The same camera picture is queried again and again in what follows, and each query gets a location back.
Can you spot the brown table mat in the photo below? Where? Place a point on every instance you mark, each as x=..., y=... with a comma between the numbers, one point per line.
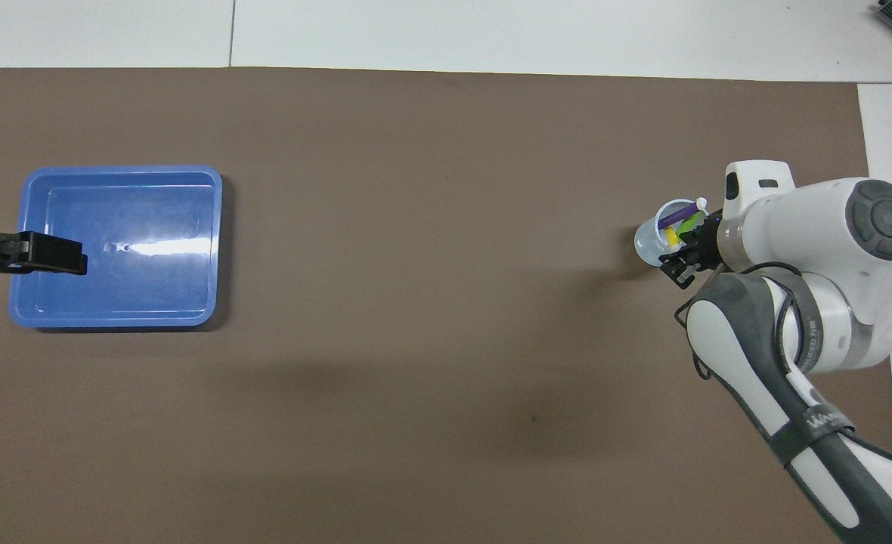
x=416, y=302

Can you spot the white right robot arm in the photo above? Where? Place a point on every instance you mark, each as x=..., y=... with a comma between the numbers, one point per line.
x=816, y=242

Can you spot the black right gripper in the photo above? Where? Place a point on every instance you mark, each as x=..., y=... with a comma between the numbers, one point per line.
x=710, y=245

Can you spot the clear plastic cup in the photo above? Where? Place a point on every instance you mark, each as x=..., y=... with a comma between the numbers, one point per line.
x=648, y=245

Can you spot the yellow pen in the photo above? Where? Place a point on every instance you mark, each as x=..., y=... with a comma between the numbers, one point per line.
x=672, y=239

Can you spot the green pen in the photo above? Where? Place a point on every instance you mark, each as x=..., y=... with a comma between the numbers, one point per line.
x=692, y=224

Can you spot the blue plastic tray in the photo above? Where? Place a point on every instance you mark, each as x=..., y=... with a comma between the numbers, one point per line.
x=151, y=287

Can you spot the purple pen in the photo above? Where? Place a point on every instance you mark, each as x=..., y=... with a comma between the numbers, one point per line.
x=676, y=214

